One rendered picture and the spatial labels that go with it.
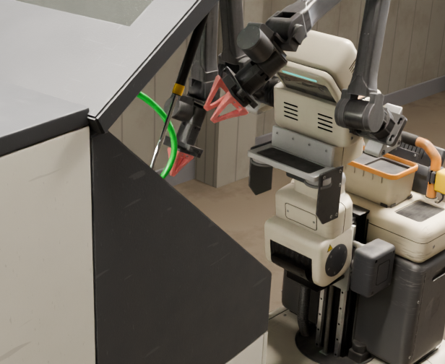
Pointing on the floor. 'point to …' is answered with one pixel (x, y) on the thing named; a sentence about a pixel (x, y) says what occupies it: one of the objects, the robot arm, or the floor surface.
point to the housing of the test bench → (35, 228)
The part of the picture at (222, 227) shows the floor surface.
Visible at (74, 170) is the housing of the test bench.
